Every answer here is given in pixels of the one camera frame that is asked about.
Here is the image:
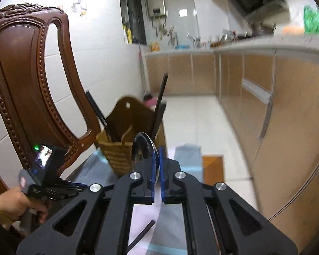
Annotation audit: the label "speckled stone countertop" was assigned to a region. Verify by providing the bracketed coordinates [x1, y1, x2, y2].
[144, 33, 319, 59]

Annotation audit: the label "carved wooden chair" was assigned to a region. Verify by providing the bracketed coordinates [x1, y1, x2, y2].
[0, 3, 103, 194]

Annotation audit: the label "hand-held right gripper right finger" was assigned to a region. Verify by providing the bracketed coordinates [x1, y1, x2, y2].
[159, 147, 298, 255]

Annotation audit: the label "white wall sticker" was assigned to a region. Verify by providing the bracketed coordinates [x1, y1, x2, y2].
[72, 0, 88, 16]

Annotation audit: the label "mop with white handle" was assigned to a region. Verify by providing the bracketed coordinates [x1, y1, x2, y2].
[137, 44, 156, 107]

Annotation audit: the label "green plastic bag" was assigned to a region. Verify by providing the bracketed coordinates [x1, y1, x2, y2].
[303, 5, 319, 35]

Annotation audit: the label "yellow bottle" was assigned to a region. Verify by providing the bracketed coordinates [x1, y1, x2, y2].
[122, 26, 132, 44]

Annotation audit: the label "wall water heater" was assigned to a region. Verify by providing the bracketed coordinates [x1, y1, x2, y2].
[146, 0, 167, 19]

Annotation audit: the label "grey purple striped cloth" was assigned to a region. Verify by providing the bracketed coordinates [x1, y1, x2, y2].
[66, 145, 210, 255]

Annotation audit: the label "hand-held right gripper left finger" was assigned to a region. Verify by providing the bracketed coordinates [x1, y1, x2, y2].
[16, 159, 156, 255]

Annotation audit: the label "orange plastic item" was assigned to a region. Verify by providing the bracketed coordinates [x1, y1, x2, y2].
[283, 26, 305, 35]

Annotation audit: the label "water heater pipes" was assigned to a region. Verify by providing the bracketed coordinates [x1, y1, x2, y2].
[154, 18, 178, 48]

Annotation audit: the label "steel ladle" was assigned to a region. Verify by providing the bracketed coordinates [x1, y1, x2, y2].
[132, 132, 160, 189]

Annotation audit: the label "wooden utensil holder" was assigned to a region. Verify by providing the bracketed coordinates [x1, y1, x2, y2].
[96, 97, 167, 177]

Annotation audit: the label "beige kitchen cabinets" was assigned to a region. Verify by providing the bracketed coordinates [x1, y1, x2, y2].
[144, 49, 319, 234]

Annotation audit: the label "dark window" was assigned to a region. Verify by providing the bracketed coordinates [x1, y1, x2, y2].
[118, 0, 147, 45]

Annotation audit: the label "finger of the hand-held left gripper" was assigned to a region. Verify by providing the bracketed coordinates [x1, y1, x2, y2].
[60, 179, 89, 200]

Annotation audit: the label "person's left hand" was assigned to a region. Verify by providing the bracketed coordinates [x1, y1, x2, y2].
[0, 184, 49, 225]

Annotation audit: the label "bunch of black chopsticks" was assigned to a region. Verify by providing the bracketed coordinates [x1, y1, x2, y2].
[85, 74, 168, 142]

